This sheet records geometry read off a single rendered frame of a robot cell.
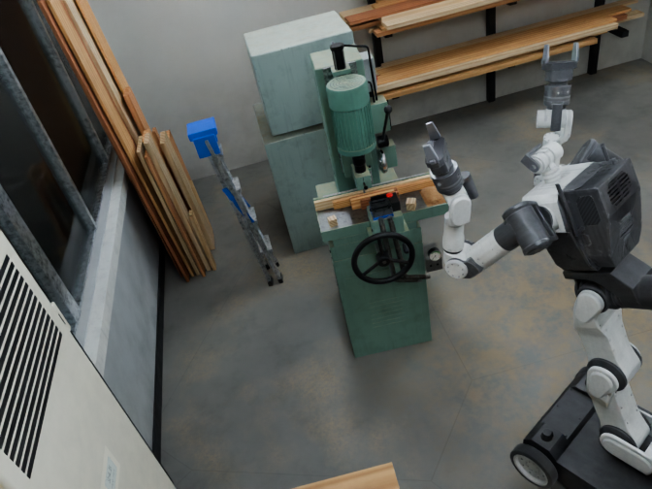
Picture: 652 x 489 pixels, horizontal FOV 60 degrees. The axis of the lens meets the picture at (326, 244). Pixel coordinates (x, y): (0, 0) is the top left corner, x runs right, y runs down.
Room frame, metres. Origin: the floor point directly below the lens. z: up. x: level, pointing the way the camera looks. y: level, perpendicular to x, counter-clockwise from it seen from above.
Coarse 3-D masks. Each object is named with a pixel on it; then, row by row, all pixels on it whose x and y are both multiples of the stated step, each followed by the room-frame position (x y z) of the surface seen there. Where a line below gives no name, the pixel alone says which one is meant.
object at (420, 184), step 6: (420, 180) 2.25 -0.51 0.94; (426, 180) 2.24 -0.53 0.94; (432, 180) 2.23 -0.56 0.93; (396, 186) 2.25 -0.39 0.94; (402, 186) 2.23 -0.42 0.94; (408, 186) 2.23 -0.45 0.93; (414, 186) 2.23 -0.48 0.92; (420, 186) 2.23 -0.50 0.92; (426, 186) 2.23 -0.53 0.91; (402, 192) 2.23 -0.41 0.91; (342, 198) 2.25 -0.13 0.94; (348, 198) 2.24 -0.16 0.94; (336, 204) 2.23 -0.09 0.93; (342, 204) 2.23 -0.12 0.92; (348, 204) 2.23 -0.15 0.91
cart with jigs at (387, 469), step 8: (384, 464) 1.11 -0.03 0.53; (392, 464) 1.11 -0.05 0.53; (360, 472) 1.11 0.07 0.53; (368, 472) 1.10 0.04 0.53; (376, 472) 1.09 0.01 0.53; (384, 472) 1.08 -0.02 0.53; (392, 472) 1.08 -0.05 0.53; (328, 480) 1.10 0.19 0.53; (336, 480) 1.09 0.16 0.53; (344, 480) 1.09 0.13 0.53; (352, 480) 1.08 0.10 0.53; (360, 480) 1.07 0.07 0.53; (368, 480) 1.07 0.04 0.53; (376, 480) 1.06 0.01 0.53; (384, 480) 1.05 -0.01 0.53; (392, 480) 1.05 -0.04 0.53; (296, 488) 1.10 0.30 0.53; (304, 488) 1.09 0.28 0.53; (312, 488) 1.08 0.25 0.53; (320, 488) 1.08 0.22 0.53; (328, 488) 1.07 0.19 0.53; (336, 488) 1.06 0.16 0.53; (344, 488) 1.06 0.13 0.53; (352, 488) 1.05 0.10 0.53; (360, 488) 1.04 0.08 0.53; (368, 488) 1.04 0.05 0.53; (376, 488) 1.03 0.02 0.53; (384, 488) 1.02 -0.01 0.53; (392, 488) 1.02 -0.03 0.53
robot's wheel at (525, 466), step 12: (528, 444) 1.25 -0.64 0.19; (516, 456) 1.24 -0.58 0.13; (528, 456) 1.20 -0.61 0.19; (540, 456) 1.18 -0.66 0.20; (516, 468) 1.24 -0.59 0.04; (528, 468) 1.21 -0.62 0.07; (540, 468) 1.15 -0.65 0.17; (552, 468) 1.14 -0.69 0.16; (528, 480) 1.19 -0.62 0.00; (540, 480) 1.16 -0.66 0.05; (552, 480) 1.11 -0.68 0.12
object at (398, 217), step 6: (372, 216) 2.02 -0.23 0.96; (396, 216) 1.98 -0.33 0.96; (402, 216) 1.98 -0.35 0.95; (372, 222) 1.99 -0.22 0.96; (384, 222) 1.98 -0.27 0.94; (396, 222) 1.98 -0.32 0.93; (402, 222) 1.98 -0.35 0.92; (372, 228) 2.02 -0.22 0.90; (378, 228) 1.98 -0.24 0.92; (396, 228) 1.98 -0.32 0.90; (402, 228) 1.98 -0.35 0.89
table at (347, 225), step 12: (408, 192) 2.23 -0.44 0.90; (420, 204) 2.12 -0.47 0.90; (444, 204) 2.08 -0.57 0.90; (324, 216) 2.19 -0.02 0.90; (336, 216) 2.17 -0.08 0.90; (348, 216) 2.15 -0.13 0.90; (360, 216) 2.13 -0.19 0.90; (408, 216) 2.08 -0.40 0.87; (420, 216) 2.08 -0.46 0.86; (432, 216) 2.08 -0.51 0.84; (324, 228) 2.10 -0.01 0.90; (336, 228) 2.08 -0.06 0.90; (348, 228) 2.08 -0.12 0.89; (360, 228) 2.08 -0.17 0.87; (324, 240) 2.08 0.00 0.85
